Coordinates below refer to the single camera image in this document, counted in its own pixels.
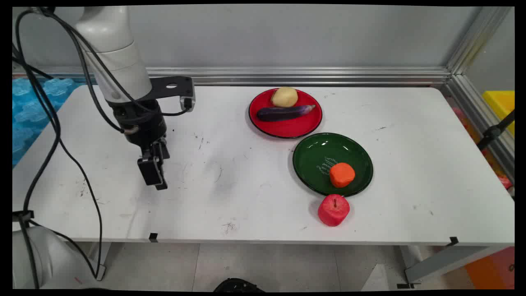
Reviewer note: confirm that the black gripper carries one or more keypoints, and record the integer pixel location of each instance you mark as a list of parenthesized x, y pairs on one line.
[(141, 123)]

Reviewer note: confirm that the orange toy fruit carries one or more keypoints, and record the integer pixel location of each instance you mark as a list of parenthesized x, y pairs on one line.
[(342, 174)]

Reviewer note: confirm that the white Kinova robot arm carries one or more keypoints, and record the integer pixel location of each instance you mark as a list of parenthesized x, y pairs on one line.
[(113, 45)]

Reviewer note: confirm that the black tape marker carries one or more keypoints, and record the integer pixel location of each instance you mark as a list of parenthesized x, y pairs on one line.
[(453, 241), (153, 237)]

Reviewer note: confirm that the white table leg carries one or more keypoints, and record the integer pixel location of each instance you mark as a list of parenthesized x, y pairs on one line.
[(100, 257)]

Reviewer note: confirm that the black round object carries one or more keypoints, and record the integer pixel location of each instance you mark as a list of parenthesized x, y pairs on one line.
[(238, 285)]

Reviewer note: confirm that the red plate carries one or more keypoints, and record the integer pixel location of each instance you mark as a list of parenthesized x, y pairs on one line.
[(287, 125)]

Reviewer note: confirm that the purple toy eggplant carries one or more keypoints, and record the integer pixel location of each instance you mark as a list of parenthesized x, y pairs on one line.
[(283, 112)]

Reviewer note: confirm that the blue foam mat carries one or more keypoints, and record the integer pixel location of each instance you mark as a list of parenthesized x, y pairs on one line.
[(33, 107)]

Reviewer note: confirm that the yellow toy potato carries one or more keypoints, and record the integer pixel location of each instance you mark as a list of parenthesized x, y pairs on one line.
[(284, 97)]

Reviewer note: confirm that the green plate with print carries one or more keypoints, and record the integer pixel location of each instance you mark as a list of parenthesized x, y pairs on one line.
[(316, 160)]

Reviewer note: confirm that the red toy apple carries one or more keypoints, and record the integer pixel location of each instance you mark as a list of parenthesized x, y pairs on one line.
[(333, 210)]

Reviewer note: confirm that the grey table leg brace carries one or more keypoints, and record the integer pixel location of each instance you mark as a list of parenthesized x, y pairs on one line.
[(444, 263)]

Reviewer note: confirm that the black stand pole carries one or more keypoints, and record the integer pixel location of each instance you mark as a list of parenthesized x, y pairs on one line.
[(493, 131)]

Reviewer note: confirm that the red object beside table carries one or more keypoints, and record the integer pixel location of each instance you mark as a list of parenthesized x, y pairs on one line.
[(504, 181)]

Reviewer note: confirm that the orange box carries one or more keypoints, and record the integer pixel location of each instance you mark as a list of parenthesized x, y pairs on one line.
[(493, 269)]

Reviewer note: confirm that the yellow plastic box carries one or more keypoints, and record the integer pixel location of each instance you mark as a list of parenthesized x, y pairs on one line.
[(501, 105)]

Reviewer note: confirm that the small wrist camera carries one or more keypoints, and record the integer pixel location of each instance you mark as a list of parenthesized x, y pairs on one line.
[(187, 102)]

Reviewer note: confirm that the long aluminium frame rail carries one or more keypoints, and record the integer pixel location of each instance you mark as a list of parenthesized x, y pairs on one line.
[(308, 76)]

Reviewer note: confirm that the side aluminium frame rail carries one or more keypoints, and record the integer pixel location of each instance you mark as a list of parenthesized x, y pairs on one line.
[(476, 109)]

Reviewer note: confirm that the upright aluminium frame post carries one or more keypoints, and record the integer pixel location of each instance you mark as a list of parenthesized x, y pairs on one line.
[(476, 39)]

